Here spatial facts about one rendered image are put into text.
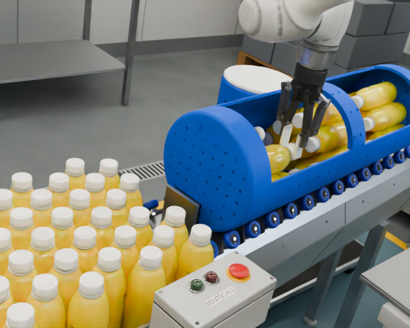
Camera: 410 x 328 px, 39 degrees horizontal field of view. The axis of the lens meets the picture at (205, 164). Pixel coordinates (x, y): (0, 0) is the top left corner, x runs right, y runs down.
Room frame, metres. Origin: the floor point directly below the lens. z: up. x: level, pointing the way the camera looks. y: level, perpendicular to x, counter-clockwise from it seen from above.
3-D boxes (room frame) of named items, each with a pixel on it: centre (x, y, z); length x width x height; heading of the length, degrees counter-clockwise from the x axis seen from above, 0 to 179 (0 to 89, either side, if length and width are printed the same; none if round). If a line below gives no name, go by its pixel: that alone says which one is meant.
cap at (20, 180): (0.97, 0.35, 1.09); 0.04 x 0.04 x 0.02
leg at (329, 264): (1.95, -0.58, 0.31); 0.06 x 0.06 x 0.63; 50
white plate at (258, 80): (2.02, -0.14, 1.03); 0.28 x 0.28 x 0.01
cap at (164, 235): (0.88, 0.05, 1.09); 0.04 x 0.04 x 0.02
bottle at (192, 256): (0.90, -0.02, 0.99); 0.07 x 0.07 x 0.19
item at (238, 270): (0.79, -0.09, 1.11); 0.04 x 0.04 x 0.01
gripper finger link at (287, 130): (1.31, -0.18, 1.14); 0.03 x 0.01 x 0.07; 140
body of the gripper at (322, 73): (1.30, -0.20, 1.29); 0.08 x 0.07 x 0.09; 50
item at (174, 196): (1.10, 0.03, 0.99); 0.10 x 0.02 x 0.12; 50
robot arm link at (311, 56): (1.30, -0.20, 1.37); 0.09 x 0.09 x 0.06
